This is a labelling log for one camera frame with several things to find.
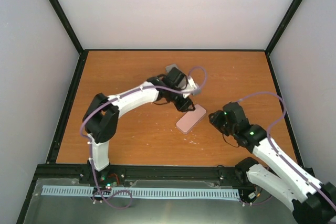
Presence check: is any pink glasses case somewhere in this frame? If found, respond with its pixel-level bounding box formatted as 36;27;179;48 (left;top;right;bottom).
176;104;206;134

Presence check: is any grey glasses case teal lining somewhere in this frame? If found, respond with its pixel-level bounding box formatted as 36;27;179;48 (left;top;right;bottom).
165;64;178;73

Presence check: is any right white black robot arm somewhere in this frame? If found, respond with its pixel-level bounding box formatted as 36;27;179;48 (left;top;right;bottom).
209;102;335;223

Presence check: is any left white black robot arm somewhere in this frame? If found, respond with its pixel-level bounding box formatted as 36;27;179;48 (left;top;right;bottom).
79;67;198;184

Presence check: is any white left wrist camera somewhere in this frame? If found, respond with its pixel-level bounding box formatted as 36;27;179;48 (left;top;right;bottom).
182;76;201;98

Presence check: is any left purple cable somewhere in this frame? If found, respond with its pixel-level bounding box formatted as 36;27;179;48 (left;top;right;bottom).
80;66;208;209

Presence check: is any purple cable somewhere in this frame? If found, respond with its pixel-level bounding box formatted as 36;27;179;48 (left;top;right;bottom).
80;66;208;209
237;91;336;208

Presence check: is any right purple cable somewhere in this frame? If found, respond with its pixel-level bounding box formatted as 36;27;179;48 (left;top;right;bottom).
237;91;336;208

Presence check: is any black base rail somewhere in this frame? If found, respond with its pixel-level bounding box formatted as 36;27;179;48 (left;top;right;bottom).
78;165;268;185

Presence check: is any black cage frame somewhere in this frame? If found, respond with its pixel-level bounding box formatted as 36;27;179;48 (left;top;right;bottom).
17;0;303;223

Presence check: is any light blue slotted cable duct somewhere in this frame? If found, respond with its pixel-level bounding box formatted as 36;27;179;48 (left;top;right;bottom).
40;185;240;201

